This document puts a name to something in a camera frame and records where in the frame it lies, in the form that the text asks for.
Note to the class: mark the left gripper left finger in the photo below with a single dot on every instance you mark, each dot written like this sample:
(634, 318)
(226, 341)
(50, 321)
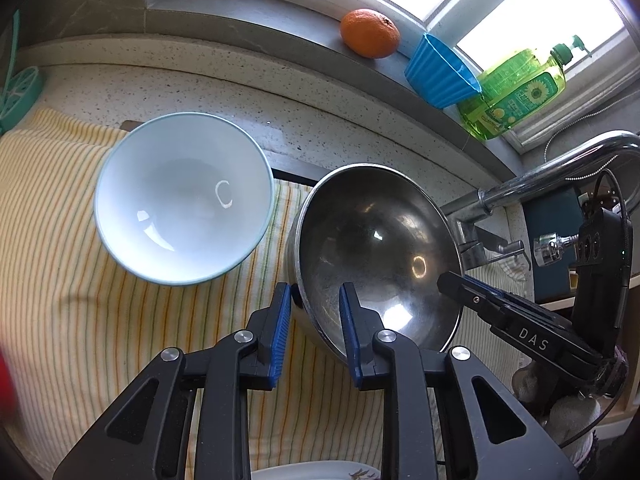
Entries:
(187, 401)

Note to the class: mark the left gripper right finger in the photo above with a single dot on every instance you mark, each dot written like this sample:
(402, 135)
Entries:
(443, 406)

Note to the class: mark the stainless steel mixing bowl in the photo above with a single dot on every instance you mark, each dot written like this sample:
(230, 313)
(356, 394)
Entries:
(374, 227)

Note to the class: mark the chrome kitchen faucet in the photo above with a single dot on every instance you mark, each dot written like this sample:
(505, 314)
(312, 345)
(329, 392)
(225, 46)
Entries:
(463, 213)

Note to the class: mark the right gloved hand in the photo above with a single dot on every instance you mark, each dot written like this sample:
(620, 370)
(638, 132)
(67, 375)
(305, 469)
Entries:
(562, 417)

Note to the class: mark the striped yellow cloth mat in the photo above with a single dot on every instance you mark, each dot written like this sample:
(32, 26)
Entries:
(76, 327)

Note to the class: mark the red cup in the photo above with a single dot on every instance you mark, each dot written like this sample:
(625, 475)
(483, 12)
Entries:
(8, 397)

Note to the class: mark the light blue ceramic bowl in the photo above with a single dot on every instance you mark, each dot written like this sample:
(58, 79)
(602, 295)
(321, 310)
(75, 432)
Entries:
(183, 198)

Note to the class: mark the green dish soap bottle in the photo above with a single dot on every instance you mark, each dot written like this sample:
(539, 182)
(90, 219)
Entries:
(517, 88)

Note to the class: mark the blue ribbed plastic cup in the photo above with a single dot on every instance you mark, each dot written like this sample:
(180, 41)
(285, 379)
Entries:
(438, 75)

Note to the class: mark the orange tangerine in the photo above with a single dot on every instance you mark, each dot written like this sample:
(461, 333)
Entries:
(369, 33)

